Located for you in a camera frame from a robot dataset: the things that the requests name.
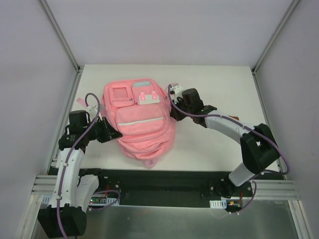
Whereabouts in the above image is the pink student backpack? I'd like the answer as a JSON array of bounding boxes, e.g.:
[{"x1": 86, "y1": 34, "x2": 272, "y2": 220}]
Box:
[{"x1": 100, "y1": 79, "x2": 176, "y2": 168}]

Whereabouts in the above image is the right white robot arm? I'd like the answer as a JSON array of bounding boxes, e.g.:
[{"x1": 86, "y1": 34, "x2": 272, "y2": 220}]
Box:
[{"x1": 167, "y1": 85, "x2": 281, "y2": 197}]

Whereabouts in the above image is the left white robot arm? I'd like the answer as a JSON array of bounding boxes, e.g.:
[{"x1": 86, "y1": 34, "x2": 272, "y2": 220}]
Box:
[{"x1": 37, "y1": 110, "x2": 122, "y2": 239}]

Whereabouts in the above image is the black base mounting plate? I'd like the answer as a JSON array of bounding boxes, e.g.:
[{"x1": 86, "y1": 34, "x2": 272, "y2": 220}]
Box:
[{"x1": 78, "y1": 169, "x2": 255, "y2": 208}]

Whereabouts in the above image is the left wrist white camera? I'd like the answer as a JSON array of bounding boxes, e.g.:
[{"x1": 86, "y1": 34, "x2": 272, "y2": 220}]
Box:
[{"x1": 86, "y1": 105, "x2": 103, "y2": 120}]

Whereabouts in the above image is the left white cable duct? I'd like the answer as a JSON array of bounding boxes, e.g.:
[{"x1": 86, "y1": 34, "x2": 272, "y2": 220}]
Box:
[{"x1": 42, "y1": 196, "x2": 120, "y2": 207}]

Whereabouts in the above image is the white cable duct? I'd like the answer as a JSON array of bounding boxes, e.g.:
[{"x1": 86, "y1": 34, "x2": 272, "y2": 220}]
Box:
[
  {"x1": 209, "y1": 199, "x2": 227, "y2": 209},
  {"x1": 42, "y1": 196, "x2": 120, "y2": 207}
]

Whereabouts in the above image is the right white cable duct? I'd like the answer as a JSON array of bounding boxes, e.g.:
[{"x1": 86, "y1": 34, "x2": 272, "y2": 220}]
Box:
[{"x1": 209, "y1": 199, "x2": 227, "y2": 209}]

